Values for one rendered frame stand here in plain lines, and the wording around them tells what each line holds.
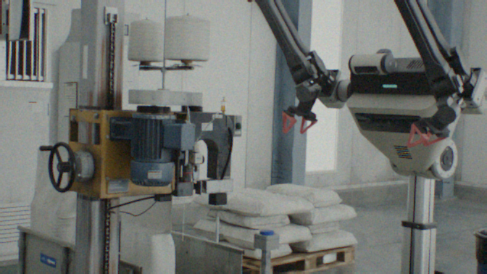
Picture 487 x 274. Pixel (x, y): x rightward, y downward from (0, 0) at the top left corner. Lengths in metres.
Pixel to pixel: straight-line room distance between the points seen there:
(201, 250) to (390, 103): 1.22
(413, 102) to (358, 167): 7.56
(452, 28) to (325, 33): 2.36
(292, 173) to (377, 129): 5.89
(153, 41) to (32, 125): 2.81
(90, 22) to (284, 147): 6.33
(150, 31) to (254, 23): 5.84
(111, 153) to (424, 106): 1.11
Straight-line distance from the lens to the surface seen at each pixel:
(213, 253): 3.29
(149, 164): 2.45
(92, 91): 2.62
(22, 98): 5.43
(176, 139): 2.42
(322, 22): 9.43
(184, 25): 2.55
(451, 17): 11.10
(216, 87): 8.15
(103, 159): 2.57
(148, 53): 2.76
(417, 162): 2.74
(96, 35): 2.62
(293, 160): 8.56
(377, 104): 2.66
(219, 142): 2.88
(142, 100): 2.44
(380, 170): 10.54
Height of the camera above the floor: 1.39
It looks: 3 degrees down
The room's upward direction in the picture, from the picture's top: 2 degrees clockwise
